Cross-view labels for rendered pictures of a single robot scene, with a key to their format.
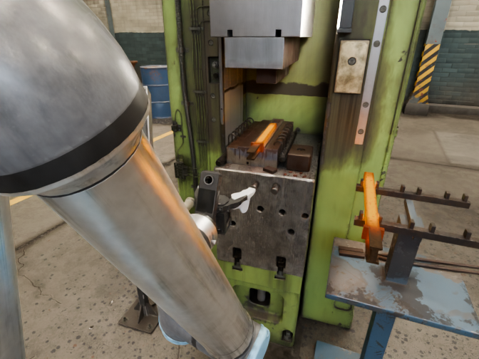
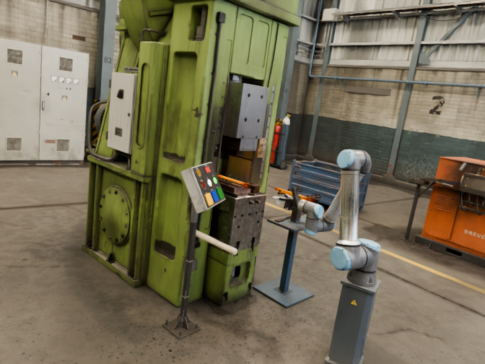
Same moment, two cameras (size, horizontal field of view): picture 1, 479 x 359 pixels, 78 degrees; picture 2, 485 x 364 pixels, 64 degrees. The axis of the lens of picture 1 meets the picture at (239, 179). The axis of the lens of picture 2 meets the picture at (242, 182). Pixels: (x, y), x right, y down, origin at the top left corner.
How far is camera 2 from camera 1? 273 cm
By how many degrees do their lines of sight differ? 64
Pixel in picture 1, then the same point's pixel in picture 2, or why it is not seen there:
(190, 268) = not seen: hidden behind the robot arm
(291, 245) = (257, 229)
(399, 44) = (270, 139)
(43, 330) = not seen: outside the picture
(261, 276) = (245, 253)
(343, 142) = (256, 178)
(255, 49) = (250, 143)
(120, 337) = (192, 341)
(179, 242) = not seen: hidden behind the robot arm
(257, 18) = (251, 131)
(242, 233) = (241, 231)
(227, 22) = (242, 132)
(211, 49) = (216, 140)
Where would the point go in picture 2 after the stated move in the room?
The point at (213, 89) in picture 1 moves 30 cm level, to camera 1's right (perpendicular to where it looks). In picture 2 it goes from (214, 159) to (232, 157)
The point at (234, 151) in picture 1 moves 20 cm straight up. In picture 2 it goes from (237, 189) to (240, 164)
